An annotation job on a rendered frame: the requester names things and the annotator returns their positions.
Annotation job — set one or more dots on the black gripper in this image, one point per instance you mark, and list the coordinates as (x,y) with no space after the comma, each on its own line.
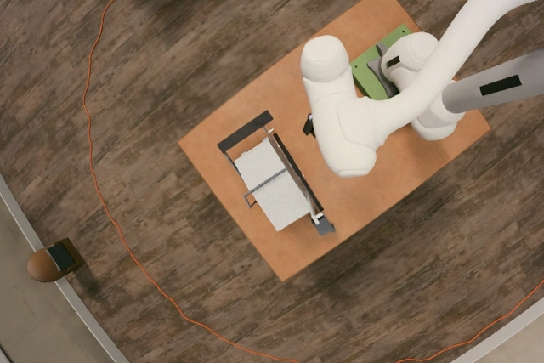
(308,127)

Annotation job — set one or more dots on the black thin rod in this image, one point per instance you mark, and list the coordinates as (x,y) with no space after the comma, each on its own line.
(299,173)

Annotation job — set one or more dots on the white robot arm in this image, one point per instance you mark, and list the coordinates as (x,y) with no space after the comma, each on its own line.
(350,129)

